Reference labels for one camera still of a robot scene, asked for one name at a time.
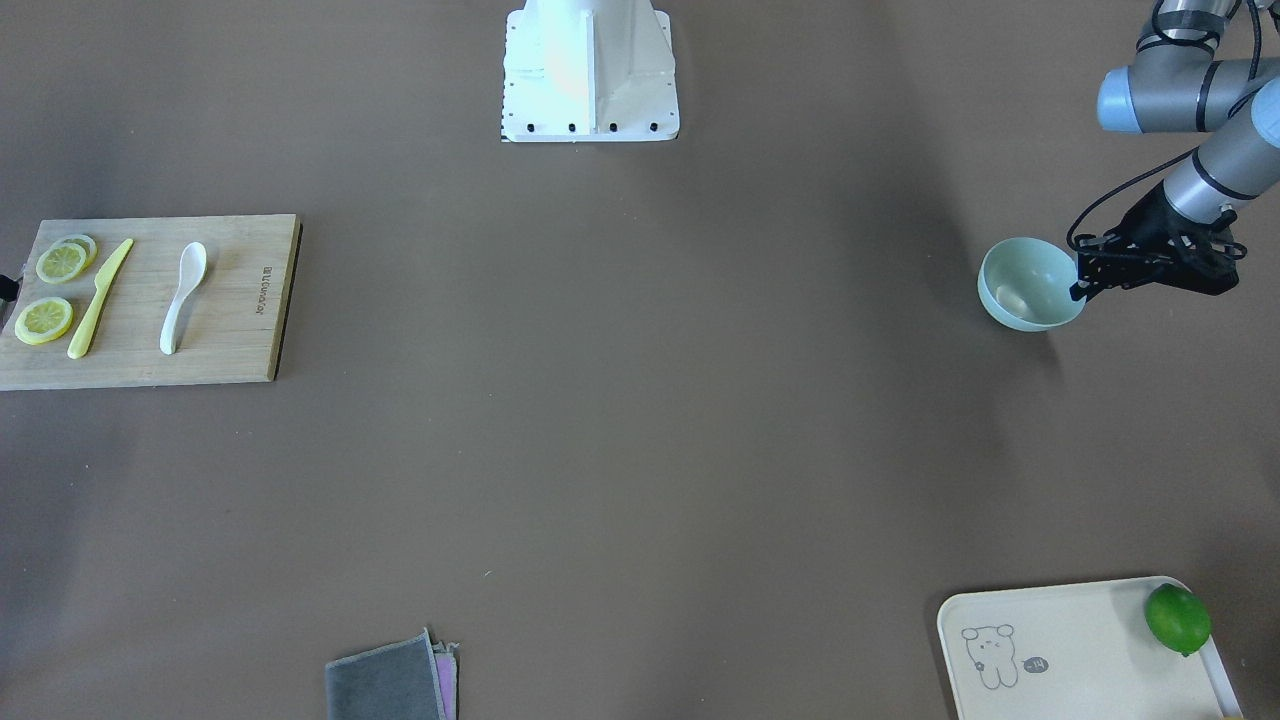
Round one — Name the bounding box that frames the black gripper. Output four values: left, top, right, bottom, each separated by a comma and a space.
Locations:
1069, 184, 1248, 304

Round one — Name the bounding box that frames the light green ceramic bowl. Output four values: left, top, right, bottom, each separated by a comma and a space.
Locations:
975, 237, 1085, 332

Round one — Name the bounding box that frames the white ceramic spoon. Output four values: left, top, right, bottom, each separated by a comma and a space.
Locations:
157, 242, 209, 356

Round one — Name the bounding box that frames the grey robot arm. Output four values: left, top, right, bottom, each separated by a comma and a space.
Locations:
1066, 1, 1279, 302

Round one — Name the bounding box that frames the green lime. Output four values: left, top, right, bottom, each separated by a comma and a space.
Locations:
1143, 583, 1212, 657

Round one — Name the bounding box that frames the cream tray with bear drawing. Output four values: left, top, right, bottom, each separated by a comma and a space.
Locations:
936, 577, 1243, 719

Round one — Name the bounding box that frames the grey folded cloth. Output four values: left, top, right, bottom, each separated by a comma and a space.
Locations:
325, 630, 444, 719

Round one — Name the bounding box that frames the wooden cutting board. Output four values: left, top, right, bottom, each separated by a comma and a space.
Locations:
1, 214, 301, 391

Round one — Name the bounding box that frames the yellow plastic knife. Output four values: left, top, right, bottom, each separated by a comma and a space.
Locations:
67, 238, 134, 360

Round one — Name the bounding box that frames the lemon slice upper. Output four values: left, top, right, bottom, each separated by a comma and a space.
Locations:
36, 234, 99, 284

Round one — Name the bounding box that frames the lemon slice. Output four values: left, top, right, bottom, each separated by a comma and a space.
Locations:
14, 297, 74, 346
36, 234, 99, 284

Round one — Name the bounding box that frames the lemon slice lower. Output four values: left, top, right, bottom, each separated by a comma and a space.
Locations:
14, 297, 74, 346

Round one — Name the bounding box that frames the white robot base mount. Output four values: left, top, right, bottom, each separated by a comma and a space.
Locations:
500, 1, 681, 143

